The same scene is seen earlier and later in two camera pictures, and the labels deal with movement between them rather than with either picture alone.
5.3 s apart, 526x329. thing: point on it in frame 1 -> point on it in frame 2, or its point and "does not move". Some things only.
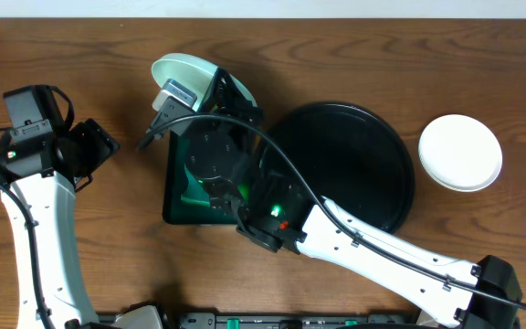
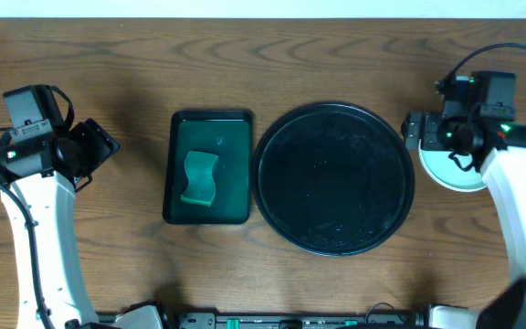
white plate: [193, 74] -> [449, 174]
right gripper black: [237, 105] -> [432, 122]
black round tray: [356, 158] does not move
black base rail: [280, 321] does not move
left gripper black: [97, 146] does not move
